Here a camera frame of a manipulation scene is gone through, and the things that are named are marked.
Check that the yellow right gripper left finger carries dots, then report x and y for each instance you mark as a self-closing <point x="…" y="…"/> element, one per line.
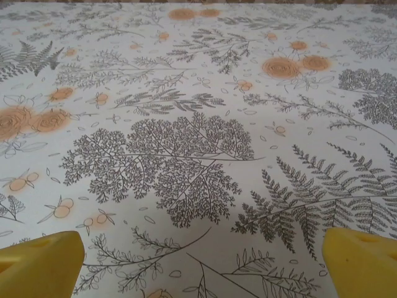
<point x="40" y="267"/>

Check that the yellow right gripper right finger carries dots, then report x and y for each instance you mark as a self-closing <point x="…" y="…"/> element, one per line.
<point x="363" y="267"/>

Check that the floral patterned table cover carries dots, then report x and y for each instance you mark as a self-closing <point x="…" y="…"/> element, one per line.
<point x="198" y="93"/>

